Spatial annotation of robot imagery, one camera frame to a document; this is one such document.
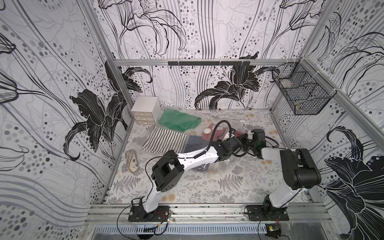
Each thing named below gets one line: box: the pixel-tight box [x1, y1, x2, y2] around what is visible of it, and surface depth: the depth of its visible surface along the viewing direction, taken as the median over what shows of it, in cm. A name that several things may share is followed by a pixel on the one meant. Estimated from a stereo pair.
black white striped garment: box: [142, 125, 189, 154], surface depth 103 cm
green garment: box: [158, 109, 202, 132], surface depth 113 cm
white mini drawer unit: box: [130, 96, 161, 125], surface depth 106 cm
